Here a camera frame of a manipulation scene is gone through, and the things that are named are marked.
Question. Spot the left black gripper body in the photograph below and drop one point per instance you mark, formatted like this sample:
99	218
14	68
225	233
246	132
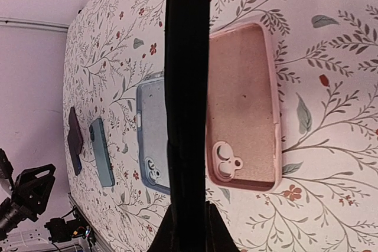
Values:
11	212

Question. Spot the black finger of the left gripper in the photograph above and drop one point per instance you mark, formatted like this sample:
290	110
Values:
32	190

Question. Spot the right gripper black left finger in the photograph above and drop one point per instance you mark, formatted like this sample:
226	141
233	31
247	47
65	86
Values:
165	239

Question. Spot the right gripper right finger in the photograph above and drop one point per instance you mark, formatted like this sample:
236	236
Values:
218	238

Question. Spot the pink phone case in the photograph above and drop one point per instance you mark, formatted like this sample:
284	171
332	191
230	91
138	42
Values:
243	127

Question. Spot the light blue phone case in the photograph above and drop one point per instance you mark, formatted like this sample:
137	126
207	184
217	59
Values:
152	135

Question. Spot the black phone white case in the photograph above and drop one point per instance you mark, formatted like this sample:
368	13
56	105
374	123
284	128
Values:
77	164

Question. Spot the floral patterned table mat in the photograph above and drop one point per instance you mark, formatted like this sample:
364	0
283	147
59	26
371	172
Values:
290	142

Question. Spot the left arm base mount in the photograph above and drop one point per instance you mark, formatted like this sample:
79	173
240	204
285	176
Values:
71	226

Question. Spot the left aluminium frame post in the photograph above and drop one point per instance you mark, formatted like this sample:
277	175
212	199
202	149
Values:
33	25

